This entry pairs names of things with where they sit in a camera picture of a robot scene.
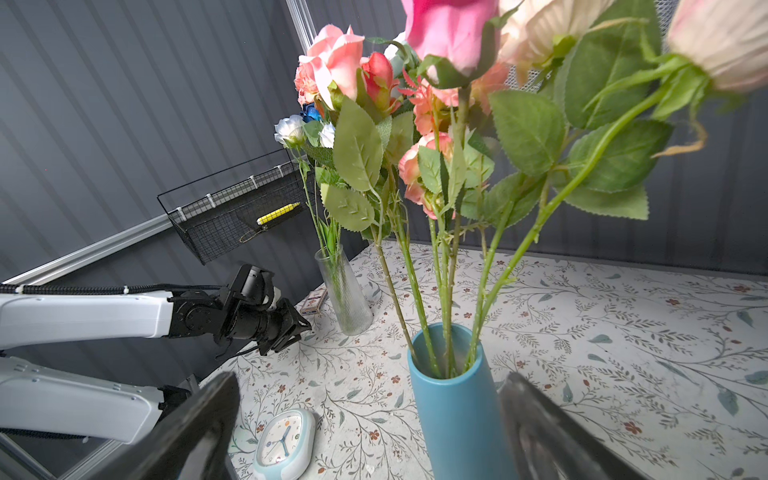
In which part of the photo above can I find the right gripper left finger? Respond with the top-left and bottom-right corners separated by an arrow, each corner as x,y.
90,372 -> 240,479

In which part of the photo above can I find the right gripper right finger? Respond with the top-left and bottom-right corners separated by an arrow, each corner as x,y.
499,372 -> 647,480

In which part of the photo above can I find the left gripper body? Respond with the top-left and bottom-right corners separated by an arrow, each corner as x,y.
215,264 -> 312,356

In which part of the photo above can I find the teal ceramic vase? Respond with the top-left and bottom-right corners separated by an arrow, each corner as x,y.
408,332 -> 518,479

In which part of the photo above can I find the clear ribbed glass vase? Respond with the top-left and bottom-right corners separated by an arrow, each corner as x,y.
314,247 -> 373,336

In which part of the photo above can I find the pale cream rose stem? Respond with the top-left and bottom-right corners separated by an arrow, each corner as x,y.
461,0 -> 619,337

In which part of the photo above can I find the white blue rose stem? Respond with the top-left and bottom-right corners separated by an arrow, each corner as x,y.
318,123 -> 341,259

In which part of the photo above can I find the coral pink rose stem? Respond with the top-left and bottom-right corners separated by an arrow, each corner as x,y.
358,53 -> 443,379

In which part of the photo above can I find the pink carnation spray stem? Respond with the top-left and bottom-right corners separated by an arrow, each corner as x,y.
398,63 -> 510,342

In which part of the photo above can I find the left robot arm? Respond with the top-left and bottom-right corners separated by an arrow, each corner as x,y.
1,265 -> 310,444

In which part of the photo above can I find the yellow marker in basket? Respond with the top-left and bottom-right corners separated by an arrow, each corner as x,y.
257,202 -> 301,227

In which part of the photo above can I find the small round alarm clock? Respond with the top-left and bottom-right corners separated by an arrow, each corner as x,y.
253,408 -> 317,480

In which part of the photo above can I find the black wire basket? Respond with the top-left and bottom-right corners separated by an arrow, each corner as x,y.
157,149 -> 306,265

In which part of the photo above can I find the left black cable conduit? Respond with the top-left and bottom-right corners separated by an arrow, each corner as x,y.
0,283 -> 229,296

